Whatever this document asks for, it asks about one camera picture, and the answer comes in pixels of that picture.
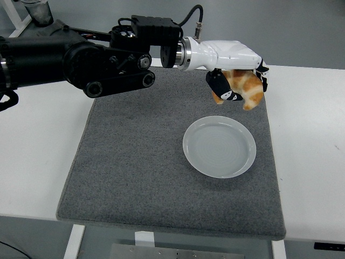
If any thin black floor cable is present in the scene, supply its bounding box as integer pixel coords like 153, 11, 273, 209
0, 240, 22, 259

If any pale grey round plate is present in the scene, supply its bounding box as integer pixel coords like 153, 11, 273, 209
182, 115, 257, 179

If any grey waste bin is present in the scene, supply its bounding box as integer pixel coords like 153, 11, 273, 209
20, 0, 53, 28

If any grey metal plate with screws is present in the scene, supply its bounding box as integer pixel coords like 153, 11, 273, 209
110, 243, 245, 259

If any white table leg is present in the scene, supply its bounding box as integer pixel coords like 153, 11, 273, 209
271, 239, 287, 259
63, 223, 86, 259

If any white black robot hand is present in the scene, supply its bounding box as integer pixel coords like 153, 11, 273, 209
188, 37, 271, 103

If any short white table bracket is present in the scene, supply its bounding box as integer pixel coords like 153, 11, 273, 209
134, 230, 155, 248

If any white metal frame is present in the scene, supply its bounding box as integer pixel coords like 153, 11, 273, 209
8, 0, 32, 38

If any golden croissant bread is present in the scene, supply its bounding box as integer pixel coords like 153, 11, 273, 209
211, 69, 264, 111

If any black table control panel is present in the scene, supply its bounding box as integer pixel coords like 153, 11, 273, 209
313, 242, 345, 250

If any grey felt mat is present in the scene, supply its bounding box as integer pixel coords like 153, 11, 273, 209
56, 66, 287, 240

